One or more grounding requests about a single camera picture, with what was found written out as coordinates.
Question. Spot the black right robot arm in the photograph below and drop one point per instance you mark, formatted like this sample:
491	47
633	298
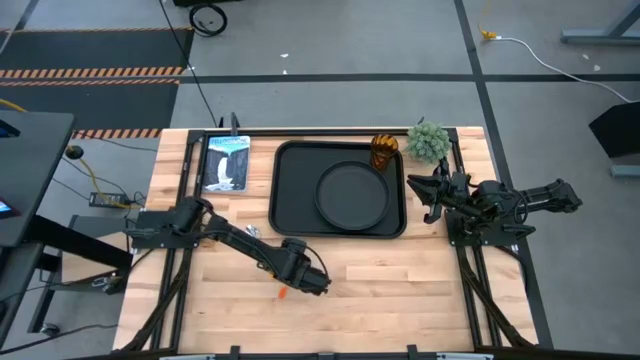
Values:
545	195

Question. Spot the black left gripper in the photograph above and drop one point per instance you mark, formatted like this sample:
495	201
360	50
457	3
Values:
312	281

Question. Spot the black angular panel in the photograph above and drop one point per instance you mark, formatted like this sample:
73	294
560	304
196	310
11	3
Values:
617	130

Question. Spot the black desk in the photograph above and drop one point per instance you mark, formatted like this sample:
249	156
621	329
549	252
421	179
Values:
30	170

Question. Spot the waterfall picture book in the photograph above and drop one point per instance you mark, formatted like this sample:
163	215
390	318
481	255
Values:
226	164

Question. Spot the black aluminium table frame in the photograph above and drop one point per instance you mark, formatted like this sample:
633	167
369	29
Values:
192	160

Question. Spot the silver metal utensil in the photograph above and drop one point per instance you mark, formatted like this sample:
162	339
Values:
253	231

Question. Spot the amber ribbed glass cup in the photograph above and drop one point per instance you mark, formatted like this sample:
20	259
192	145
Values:
383	150

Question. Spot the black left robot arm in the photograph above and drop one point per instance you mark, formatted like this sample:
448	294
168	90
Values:
235	237

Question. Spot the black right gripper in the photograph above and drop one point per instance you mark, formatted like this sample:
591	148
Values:
452	192

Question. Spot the small orange object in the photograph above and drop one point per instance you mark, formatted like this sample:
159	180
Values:
283	293

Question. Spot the black rectangular tray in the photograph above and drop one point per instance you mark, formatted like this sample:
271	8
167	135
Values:
295	200

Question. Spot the black mat with striped edge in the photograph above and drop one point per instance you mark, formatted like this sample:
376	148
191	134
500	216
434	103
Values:
85	107
95	50

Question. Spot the black power adapter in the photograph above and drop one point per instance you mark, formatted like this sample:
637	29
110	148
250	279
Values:
107	200

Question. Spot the black round plate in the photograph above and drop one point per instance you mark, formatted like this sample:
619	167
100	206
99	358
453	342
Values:
352	195

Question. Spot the black cart base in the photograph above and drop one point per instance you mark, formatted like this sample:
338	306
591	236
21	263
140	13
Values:
60	240

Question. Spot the green potted plant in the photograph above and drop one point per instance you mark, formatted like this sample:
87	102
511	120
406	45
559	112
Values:
428	142

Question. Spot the grey table foot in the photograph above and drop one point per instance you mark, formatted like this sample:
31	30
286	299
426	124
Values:
600	36

